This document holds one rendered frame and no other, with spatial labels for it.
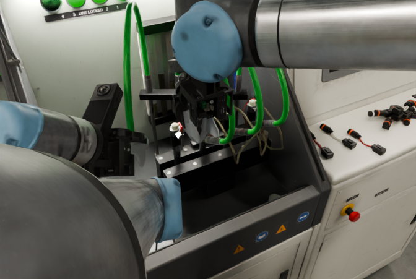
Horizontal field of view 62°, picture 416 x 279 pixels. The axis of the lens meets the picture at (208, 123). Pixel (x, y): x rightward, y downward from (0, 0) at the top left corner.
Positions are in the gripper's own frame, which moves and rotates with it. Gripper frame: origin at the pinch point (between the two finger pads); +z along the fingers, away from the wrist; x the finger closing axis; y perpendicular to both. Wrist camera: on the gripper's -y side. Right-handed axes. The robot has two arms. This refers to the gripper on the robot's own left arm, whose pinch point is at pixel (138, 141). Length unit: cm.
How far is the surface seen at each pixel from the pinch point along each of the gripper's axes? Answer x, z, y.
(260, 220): 21.0, 25.2, 19.0
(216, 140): 11.9, 19.3, -1.2
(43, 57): -32.6, 9.9, -26.0
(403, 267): 77, 141, 57
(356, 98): 51, 59, -17
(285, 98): 29.6, 18.7, -10.0
